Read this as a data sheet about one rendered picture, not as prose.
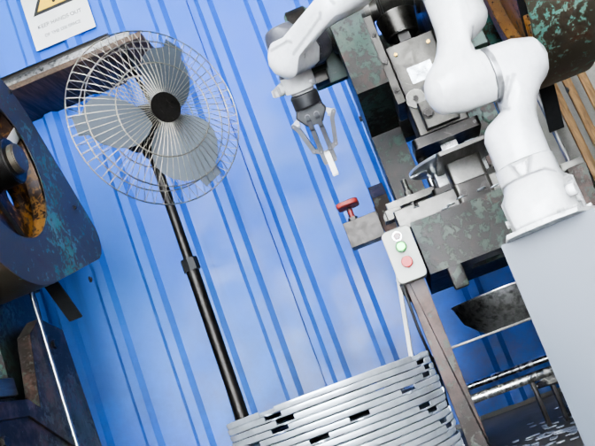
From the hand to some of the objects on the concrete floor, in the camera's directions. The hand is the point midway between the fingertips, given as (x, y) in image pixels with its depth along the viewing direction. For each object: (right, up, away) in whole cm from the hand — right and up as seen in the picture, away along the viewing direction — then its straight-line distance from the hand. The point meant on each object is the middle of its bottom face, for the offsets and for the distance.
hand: (331, 162), depth 233 cm
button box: (+39, -89, +42) cm, 106 cm away
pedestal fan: (-12, -112, +58) cm, 127 cm away
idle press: (-90, -141, +54) cm, 176 cm away
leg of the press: (+42, -84, +19) cm, 96 cm away
